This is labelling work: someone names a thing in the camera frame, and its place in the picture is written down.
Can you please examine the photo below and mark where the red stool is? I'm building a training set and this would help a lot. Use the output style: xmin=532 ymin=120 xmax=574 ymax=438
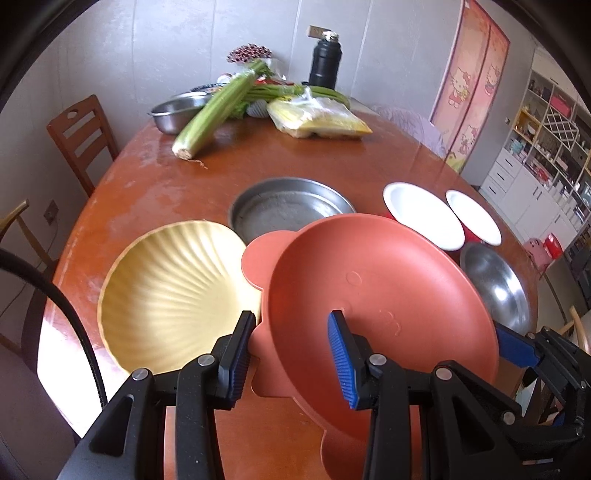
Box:
xmin=538 ymin=233 xmax=565 ymax=278

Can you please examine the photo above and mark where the yellow ribbed plate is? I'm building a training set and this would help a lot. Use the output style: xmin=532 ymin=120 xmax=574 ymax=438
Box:
xmin=97 ymin=220 xmax=263 ymax=377

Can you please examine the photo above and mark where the red bowl with white inside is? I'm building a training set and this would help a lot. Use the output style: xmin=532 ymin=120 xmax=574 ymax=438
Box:
xmin=445 ymin=189 xmax=502 ymax=247
xmin=382 ymin=182 xmax=465 ymax=252

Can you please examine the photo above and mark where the celery bunch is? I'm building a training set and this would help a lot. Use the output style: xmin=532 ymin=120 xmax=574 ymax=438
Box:
xmin=172 ymin=59 xmax=274 ymax=161

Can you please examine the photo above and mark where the black thermos bottle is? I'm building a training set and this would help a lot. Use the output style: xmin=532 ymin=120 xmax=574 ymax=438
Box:
xmin=308 ymin=31 xmax=342 ymax=90

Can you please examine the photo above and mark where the pink stool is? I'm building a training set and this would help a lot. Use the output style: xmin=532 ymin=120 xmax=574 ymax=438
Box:
xmin=526 ymin=237 xmax=548 ymax=273

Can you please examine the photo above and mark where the orange plastic plate with ears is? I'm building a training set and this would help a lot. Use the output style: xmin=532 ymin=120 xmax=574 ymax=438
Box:
xmin=241 ymin=213 xmax=501 ymax=480

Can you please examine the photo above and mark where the round metal tray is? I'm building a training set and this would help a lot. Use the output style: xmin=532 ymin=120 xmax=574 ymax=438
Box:
xmin=228 ymin=177 xmax=357 ymax=244

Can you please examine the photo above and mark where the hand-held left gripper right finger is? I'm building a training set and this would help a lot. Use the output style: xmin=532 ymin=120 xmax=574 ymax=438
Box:
xmin=327 ymin=310 xmax=527 ymax=480

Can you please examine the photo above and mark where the bundle of green beans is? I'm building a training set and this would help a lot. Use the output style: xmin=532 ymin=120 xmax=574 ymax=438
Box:
xmin=240 ymin=84 xmax=352 ymax=112

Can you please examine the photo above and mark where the stainless steel basin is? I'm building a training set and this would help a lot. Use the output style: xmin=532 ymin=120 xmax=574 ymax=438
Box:
xmin=148 ymin=92 xmax=214 ymax=136

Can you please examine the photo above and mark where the black cable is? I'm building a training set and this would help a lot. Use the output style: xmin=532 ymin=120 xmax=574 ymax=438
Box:
xmin=0 ymin=248 xmax=108 ymax=411

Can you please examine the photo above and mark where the white shelf cabinet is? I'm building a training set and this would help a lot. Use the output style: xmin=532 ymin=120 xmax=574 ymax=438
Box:
xmin=479 ymin=48 xmax=591 ymax=241

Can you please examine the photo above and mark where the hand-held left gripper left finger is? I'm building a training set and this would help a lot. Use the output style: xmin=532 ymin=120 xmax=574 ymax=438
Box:
xmin=58 ymin=311 xmax=257 ymax=480

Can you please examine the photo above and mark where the yellow bag of noodles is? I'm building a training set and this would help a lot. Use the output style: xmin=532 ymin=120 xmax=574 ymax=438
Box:
xmin=267 ymin=90 xmax=374 ymax=139

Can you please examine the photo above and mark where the stainless steel bowl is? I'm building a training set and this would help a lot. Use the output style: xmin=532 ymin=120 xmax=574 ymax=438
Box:
xmin=459 ymin=242 xmax=531 ymax=336

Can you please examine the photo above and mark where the light wooden chair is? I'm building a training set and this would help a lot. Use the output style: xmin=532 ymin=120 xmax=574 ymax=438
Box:
xmin=0 ymin=199 xmax=60 ymax=374
xmin=558 ymin=305 xmax=591 ymax=344

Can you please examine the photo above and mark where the purple cloth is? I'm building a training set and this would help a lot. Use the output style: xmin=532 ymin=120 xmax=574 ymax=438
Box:
xmin=369 ymin=104 xmax=448 ymax=160

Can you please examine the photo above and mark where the brown wooden chair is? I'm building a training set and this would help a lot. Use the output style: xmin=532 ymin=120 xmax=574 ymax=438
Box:
xmin=47 ymin=95 xmax=120 ymax=198

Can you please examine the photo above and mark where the pink cartoon cat curtain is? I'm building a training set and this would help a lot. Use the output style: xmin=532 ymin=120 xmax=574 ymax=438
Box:
xmin=429 ymin=0 xmax=511 ymax=175

